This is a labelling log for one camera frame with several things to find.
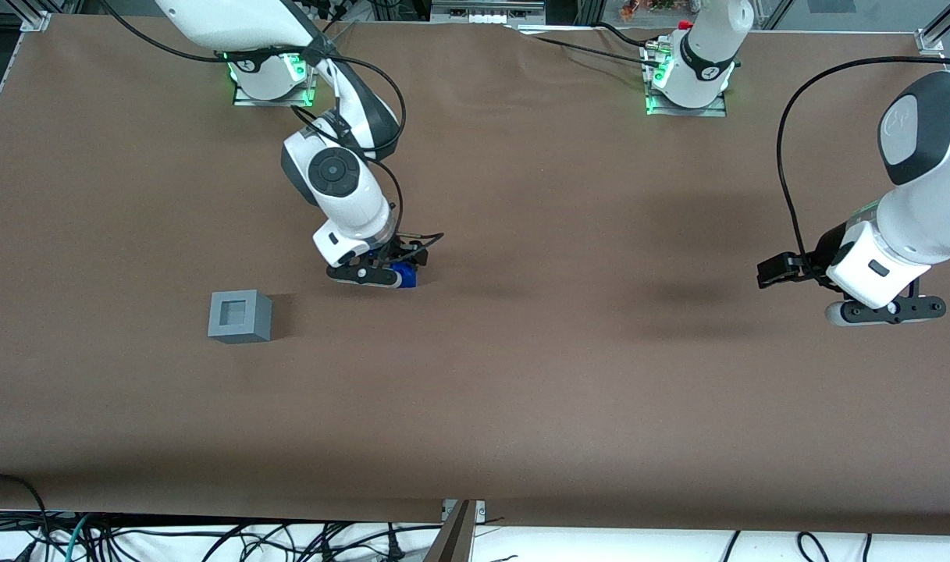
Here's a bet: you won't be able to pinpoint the gray square base block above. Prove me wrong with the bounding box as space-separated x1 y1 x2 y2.
207 290 274 345

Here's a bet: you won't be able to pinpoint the brown table cover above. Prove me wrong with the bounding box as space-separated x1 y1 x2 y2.
0 11 950 536

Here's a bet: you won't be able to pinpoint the silver table edge clamp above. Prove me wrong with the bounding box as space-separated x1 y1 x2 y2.
441 499 487 525

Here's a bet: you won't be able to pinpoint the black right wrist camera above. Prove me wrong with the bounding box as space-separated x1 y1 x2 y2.
379 238 430 271

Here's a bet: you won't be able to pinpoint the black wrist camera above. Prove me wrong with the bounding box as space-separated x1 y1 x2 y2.
379 238 430 271
757 251 828 290

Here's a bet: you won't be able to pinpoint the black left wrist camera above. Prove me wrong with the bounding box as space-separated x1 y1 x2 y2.
757 251 828 290

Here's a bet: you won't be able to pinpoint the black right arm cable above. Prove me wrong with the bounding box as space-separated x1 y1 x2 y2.
98 0 446 270

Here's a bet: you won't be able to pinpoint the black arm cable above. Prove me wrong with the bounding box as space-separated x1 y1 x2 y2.
777 55 950 276
98 0 446 270

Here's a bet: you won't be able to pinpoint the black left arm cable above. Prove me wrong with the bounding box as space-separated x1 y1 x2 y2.
777 55 950 276

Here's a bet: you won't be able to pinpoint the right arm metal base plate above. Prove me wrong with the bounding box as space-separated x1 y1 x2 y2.
231 50 319 108

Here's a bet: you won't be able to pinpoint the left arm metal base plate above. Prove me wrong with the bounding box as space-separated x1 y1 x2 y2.
641 37 730 118

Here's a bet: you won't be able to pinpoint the black tangled floor cables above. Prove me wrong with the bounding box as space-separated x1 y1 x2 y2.
84 519 444 562

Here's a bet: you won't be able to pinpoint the gray slanted post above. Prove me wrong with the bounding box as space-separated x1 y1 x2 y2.
422 500 477 562

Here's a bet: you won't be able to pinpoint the black base supply cable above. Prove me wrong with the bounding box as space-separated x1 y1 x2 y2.
506 22 667 73

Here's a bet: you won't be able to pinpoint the teal floor cable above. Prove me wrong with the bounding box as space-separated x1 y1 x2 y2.
62 514 94 562

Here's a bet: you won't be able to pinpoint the black looped floor cable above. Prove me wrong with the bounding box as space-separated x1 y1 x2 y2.
0 473 52 562

